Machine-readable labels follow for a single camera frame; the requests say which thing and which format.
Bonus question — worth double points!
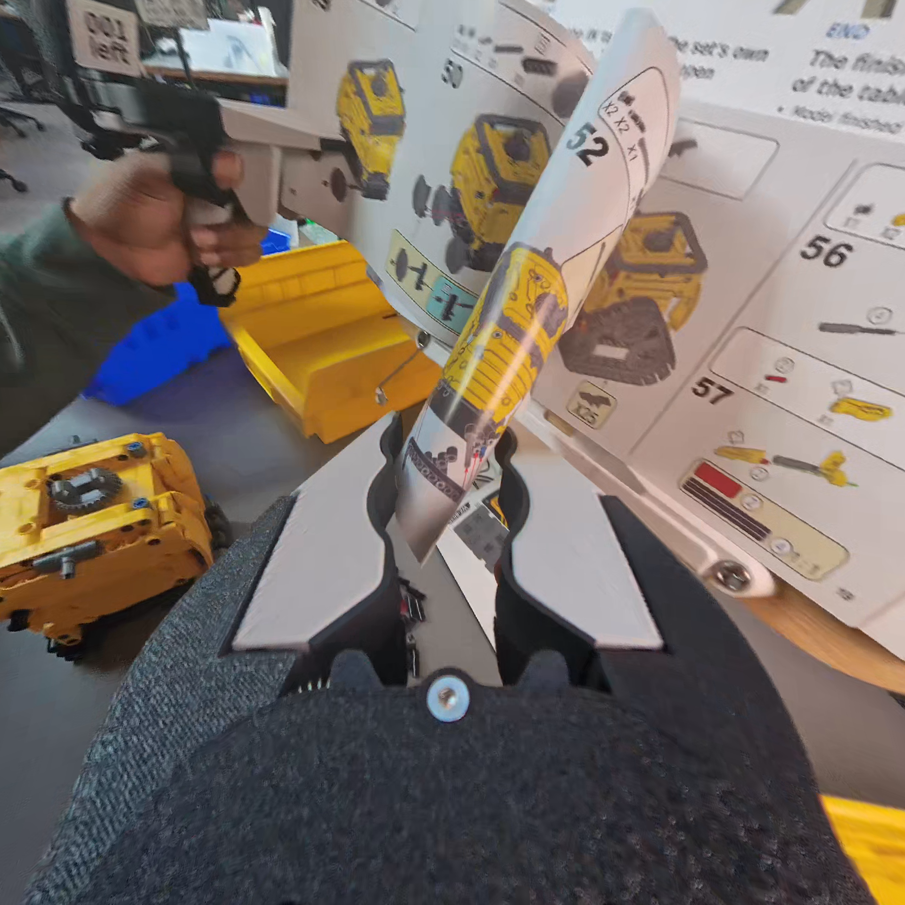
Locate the wooden book stand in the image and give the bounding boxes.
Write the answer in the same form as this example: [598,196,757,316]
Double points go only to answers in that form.
[516,406,905,697]

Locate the yellow plastic bin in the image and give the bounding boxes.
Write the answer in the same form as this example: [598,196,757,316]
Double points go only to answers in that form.
[820,795,905,905]
[219,240,443,445]

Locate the small black red lego pieces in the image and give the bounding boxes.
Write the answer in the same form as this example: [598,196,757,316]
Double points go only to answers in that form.
[398,578,427,676]

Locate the yellow grey sticker sheet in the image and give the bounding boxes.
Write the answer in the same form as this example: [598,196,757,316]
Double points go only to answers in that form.
[452,495,510,574]

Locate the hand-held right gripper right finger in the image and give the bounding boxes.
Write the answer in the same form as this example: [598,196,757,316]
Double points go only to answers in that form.
[495,424,666,651]

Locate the person's left forearm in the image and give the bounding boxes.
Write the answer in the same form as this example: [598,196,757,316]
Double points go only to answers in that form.
[0,201,178,453]

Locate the white task instruction sheet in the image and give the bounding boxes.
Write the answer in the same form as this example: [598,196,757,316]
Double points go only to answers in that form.
[544,0,905,139]

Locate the lego instruction booklet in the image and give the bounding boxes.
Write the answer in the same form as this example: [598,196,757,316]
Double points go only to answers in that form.
[286,0,905,644]

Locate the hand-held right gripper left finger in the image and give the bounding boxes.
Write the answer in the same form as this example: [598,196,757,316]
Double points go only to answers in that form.
[232,412,407,651]

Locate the blue plastic bin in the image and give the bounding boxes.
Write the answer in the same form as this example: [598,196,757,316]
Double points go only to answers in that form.
[83,283,234,407]

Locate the yellow lego model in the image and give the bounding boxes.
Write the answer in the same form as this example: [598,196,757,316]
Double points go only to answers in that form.
[0,433,230,662]

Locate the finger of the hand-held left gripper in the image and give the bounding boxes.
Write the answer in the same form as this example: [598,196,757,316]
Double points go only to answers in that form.
[221,98,342,153]

